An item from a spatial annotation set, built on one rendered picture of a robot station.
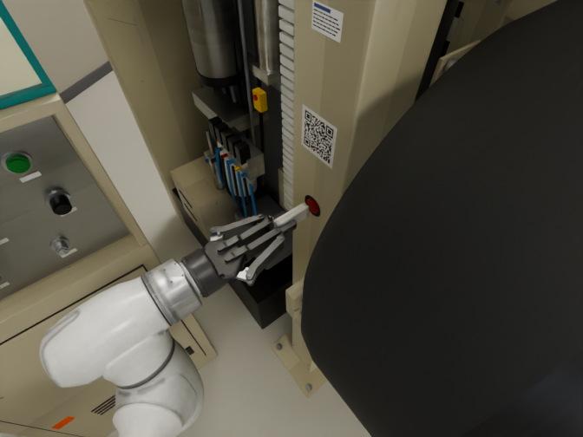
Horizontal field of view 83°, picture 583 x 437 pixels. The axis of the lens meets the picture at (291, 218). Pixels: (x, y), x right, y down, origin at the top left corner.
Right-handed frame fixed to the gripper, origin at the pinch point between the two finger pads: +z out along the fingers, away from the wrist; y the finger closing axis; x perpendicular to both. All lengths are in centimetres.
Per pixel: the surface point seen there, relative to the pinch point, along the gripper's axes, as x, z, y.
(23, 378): 37, -62, 24
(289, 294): 11.2, -6.3, -7.4
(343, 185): -10.6, 5.2, -6.3
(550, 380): -27.5, -8.9, -34.8
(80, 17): 59, 20, 302
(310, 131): -16.0, 5.0, 1.7
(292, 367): 105, 1, 0
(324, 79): -25.2, 5.0, -0.4
